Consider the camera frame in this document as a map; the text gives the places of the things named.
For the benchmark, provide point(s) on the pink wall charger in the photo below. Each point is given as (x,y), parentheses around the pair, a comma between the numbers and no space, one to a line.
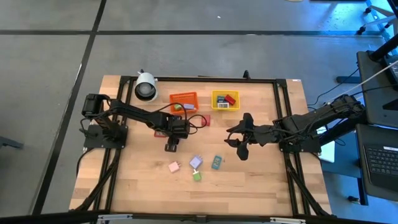
(174,167)

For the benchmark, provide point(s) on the black desk pole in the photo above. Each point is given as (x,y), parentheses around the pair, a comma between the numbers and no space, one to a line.
(384,48)

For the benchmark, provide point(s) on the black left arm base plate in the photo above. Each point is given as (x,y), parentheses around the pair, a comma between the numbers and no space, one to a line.
(93,141)

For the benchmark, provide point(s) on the grey furniture foot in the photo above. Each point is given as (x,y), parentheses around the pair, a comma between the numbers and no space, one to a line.
(9,142)

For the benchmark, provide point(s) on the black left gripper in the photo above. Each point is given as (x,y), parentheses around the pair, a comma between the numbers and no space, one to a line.
(179,127)

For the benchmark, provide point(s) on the green dual-port USB charger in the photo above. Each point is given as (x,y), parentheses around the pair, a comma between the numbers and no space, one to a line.
(196,176)

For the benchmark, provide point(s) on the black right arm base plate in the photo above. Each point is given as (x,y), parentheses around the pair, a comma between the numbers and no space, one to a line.
(312,148)

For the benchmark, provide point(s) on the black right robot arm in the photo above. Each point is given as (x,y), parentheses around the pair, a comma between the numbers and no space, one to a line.
(311,119)

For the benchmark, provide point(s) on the lavender wall charger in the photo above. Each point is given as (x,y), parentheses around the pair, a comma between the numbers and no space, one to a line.
(196,162)

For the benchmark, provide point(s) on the white cylindrical spot lamp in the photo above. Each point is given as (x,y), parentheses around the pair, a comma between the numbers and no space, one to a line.
(146,88)

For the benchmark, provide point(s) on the grey chair base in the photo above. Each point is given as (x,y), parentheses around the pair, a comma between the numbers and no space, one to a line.
(381,21)

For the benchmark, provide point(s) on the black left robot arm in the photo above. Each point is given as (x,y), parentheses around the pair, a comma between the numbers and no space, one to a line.
(140,115)

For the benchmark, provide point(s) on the black side desk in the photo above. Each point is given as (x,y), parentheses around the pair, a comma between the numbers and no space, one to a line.
(376,87)

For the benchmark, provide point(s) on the black clamp knob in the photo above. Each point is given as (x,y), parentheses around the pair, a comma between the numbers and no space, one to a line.
(246,74)

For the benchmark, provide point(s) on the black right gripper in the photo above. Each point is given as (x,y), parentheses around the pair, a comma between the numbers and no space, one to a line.
(261,135)

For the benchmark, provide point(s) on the red digital clock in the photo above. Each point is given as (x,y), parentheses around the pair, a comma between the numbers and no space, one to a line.
(159,134)

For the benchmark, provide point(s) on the teal digital clock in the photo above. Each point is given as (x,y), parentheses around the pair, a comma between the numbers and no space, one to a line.
(216,162)

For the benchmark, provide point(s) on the black gantry crossbar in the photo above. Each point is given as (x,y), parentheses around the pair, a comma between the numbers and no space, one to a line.
(46,217)

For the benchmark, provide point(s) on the white floor box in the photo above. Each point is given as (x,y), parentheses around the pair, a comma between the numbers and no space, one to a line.
(328,154)

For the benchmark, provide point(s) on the orange slotted plastic basket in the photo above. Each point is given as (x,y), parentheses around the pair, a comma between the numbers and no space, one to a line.
(186,97)

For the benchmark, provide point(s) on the black aluminium table frame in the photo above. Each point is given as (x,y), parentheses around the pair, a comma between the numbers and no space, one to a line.
(264,80)

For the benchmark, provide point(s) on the green single-port USB charger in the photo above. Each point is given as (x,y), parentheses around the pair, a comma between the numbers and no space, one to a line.
(178,107)

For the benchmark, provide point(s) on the lavender vented power adapter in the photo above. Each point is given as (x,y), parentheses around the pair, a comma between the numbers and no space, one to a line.
(188,106)

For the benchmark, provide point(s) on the black laptop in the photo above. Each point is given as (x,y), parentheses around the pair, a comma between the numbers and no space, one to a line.
(382,161)

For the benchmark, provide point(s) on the yellow slotted plastic basket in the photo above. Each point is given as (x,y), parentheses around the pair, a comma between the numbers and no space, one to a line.
(237,105)

